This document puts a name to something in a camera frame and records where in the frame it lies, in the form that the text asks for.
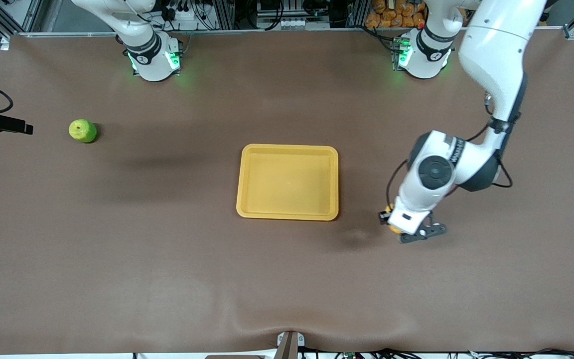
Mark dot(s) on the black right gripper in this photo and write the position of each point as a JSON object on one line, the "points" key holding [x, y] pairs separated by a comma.
{"points": [[5, 123]]}

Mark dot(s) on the yellow potato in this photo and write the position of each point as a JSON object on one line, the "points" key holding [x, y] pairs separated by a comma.
{"points": [[394, 229]]}

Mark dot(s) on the green apple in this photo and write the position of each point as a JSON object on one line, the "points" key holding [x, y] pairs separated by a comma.
{"points": [[82, 131]]}

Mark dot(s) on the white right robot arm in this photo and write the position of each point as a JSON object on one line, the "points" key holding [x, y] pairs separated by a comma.
{"points": [[150, 55]]}

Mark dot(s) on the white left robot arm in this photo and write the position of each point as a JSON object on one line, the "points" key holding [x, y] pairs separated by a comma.
{"points": [[491, 50]]}

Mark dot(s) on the yellow plastic tray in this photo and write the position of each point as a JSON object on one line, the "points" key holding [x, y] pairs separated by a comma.
{"points": [[288, 182]]}

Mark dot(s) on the white power strip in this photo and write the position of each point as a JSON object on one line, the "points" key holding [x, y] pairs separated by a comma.
{"points": [[182, 15]]}

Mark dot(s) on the orange snack packets pile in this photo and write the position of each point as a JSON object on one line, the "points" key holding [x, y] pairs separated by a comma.
{"points": [[391, 15]]}

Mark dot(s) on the large table cover mat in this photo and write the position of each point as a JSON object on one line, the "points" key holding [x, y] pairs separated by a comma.
{"points": [[167, 274]]}

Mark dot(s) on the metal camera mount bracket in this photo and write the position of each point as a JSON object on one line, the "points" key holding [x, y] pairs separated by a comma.
{"points": [[289, 346]]}

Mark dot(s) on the aluminium corner bracket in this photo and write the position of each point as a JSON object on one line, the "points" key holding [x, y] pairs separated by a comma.
{"points": [[572, 31]]}

